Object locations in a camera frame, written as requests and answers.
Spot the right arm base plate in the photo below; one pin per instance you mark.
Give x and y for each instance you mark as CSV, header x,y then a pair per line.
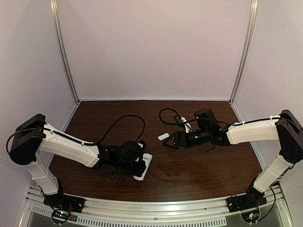
x,y
245,201

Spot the right aluminium frame post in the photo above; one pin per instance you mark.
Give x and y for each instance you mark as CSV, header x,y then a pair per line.
x,y
246,47

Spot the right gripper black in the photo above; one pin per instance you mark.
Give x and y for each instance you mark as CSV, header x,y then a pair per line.
x,y
179,139

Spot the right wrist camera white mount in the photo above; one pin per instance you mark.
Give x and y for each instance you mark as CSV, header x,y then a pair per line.
x,y
182,122

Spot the left aluminium frame post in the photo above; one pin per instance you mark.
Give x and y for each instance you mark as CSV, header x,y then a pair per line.
x,y
62,51

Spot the curved aluminium front rail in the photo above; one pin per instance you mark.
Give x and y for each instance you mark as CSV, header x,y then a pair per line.
x,y
198,213

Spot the white remote control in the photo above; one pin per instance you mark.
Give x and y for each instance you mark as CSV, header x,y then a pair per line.
x,y
147,158

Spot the white battery cover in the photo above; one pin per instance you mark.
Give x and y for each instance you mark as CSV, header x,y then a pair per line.
x,y
163,136

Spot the aluminium frame post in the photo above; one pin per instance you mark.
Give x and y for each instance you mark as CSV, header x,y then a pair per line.
x,y
62,51
246,47

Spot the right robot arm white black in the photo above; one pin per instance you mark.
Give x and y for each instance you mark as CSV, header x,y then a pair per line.
x,y
283,127

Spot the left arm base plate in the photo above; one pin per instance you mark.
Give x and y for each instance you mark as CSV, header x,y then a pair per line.
x,y
65,202

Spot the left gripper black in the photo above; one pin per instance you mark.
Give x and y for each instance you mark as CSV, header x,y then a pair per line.
x,y
141,169

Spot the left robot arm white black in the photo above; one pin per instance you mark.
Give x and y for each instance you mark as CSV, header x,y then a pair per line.
x,y
35,135

